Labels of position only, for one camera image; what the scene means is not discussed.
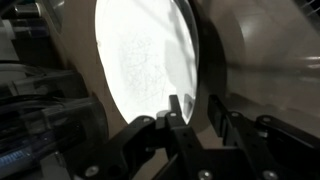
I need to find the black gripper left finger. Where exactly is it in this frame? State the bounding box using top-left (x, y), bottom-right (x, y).
top-left (169, 95), bottom-right (184, 124)

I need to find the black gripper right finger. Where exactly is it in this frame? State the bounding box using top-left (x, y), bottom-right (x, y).
top-left (207, 95), bottom-right (233, 146)

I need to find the white plate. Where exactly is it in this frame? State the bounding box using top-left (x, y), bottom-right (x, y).
top-left (95, 0), bottom-right (199, 123)

